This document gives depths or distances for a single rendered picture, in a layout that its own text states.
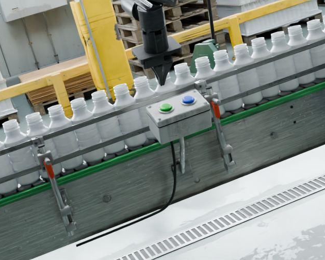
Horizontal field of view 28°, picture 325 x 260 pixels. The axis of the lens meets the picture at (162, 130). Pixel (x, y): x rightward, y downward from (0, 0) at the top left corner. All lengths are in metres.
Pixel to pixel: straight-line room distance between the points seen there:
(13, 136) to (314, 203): 2.13
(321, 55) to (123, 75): 4.55
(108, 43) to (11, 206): 4.69
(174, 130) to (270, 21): 6.30
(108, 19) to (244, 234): 3.43
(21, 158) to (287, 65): 0.77
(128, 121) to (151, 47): 0.31
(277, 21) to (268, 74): 6.04
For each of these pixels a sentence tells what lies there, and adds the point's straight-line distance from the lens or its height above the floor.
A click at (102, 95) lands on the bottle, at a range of 1.68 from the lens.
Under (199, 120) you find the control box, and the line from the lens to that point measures 1.58.
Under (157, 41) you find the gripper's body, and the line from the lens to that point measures 1.44.
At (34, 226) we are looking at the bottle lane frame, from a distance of 1.69.
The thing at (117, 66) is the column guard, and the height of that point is 0.41.
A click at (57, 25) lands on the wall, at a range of 8.76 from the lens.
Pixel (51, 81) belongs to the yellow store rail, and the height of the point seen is 0.40.
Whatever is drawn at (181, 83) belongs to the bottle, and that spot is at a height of 1.12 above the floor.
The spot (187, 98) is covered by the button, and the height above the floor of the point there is 1.12.
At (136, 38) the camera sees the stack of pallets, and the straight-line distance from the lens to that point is 7.25.
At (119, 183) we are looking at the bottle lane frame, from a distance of 1.70.
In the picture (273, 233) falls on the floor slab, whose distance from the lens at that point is 3.26.
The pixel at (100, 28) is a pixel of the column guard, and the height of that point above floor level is 0.81.
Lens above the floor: 1.51
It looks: 17 degrees down
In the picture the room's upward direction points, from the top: 15 degrees counter-clockwise
